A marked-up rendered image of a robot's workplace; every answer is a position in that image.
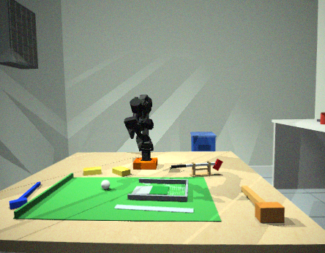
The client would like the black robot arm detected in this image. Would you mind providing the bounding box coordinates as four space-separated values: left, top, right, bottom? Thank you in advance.
130 94 154 161

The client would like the yellow rectangular block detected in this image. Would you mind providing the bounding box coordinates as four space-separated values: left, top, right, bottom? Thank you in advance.
112 166 130 177
83 167 101 176

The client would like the blue putter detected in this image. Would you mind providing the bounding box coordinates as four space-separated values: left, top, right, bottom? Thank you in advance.
10 182 41 209

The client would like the white golf ball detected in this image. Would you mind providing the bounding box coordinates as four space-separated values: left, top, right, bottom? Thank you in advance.
101 180 110 189

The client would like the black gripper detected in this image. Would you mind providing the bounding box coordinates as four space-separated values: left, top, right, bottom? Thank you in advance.
124 116 149 149

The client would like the green flat mat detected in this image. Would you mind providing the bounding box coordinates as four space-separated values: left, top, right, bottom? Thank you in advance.
17 177 221 222

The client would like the white flat bar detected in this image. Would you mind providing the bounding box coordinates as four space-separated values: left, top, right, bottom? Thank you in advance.
114 204 193 213

